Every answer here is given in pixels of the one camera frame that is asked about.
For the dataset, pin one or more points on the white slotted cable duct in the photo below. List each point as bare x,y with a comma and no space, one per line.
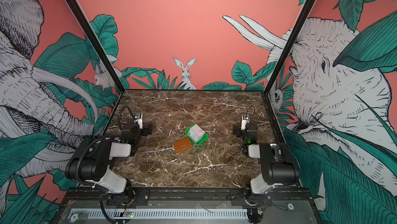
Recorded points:
168,213

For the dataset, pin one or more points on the brown leather card holder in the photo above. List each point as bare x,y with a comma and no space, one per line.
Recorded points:
182,145

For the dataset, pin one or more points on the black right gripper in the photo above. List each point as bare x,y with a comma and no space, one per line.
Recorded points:
237,131

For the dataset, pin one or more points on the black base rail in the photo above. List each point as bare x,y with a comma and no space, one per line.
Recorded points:
244,196

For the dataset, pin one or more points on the green plastic tray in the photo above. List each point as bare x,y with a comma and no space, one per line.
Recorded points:
205,137

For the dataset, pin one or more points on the black frame post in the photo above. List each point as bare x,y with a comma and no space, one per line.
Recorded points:
303,15
94,40

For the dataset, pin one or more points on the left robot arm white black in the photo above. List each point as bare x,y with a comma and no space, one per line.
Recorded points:
92,163

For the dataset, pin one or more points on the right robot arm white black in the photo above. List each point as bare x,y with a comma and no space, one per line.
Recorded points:
279,167

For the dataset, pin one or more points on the stack of credit cards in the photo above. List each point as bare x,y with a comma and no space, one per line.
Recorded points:
195,133

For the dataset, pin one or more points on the right black frame post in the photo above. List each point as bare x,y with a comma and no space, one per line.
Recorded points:
303,15

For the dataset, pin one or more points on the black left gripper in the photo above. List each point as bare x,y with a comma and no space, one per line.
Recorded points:
146,130

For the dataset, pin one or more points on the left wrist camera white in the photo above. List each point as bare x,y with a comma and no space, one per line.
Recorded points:
138,119

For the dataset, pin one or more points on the left black frame post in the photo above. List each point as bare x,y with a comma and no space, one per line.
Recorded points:
94,40

